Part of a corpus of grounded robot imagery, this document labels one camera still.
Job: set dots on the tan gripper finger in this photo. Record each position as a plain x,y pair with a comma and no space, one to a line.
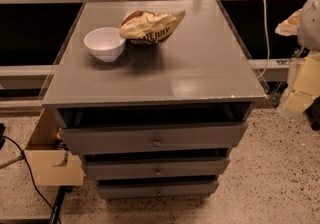
289,27
306,85

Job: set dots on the grey drawer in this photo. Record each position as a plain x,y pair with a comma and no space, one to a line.
171,188
157,169
107,140

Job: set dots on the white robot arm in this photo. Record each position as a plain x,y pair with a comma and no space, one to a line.
308,37

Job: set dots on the grey drawer cabinet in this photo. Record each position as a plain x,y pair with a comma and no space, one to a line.
199,75

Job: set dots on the grey top drawer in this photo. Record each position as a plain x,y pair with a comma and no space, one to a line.
107,140

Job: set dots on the grey bottom drawer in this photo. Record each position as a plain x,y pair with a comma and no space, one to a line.
171,188

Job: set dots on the crumpled chip bag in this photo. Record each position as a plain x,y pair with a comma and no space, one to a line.
148,28

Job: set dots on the white bowl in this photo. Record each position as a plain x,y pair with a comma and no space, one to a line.
105,43

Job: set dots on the wooden box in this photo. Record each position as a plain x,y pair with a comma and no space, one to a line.
50,165

